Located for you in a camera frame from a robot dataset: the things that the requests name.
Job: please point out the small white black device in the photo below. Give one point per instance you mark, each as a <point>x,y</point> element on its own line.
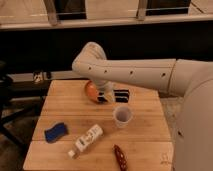
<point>40,76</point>

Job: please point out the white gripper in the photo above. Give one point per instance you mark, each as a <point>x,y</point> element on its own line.
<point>108,92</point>

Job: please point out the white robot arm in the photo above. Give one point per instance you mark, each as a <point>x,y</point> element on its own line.
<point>190,79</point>

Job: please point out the red patterned tool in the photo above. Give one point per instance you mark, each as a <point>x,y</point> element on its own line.
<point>120,157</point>

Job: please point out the white plastic bottle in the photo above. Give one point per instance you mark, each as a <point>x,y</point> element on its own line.
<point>86,140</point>

